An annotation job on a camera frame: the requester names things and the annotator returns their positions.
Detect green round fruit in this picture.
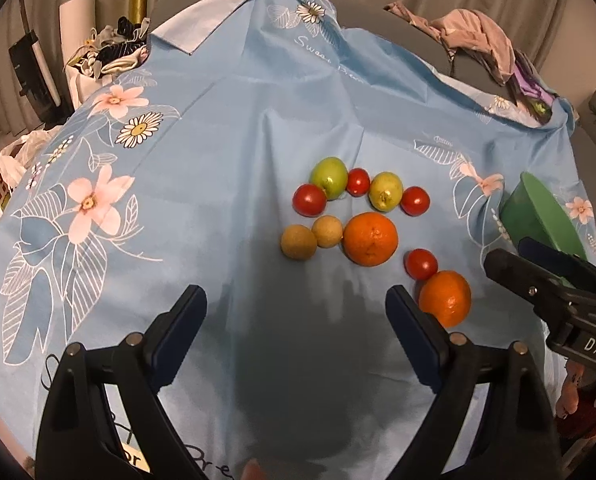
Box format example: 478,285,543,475
310,157,349,200

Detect clutter pile of clothes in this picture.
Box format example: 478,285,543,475
64,16,150,108

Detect pink crumpled garment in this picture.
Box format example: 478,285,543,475
385,1,516,86

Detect white plastic bag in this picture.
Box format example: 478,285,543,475
0,126,62,218

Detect purple folded clothes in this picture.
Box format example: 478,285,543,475
507,50,557,124

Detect large orange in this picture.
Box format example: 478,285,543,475
342,212,399,266

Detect small orange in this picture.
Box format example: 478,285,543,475
418,270,472,328

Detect blue floral cloth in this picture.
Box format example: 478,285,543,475
0,0,596,479

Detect tan longan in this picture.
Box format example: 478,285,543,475
281,224,317,261
312,216,343,248

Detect yellow-green fruit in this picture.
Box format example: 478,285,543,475
368,171,404,212

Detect black device on stand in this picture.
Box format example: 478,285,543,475
8,0,62,125

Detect green bowl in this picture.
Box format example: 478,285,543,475
500,171,586,260

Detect red tomato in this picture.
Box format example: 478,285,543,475
400,186,430,217
292,183,327,218
347,168,371,197
404,248,438,281

